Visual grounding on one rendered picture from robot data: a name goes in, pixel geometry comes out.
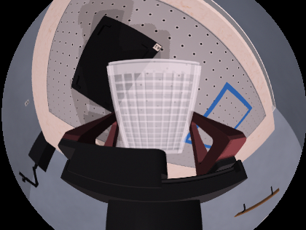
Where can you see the blue tape outline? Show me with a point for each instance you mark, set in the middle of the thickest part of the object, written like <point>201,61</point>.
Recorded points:
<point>227,86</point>

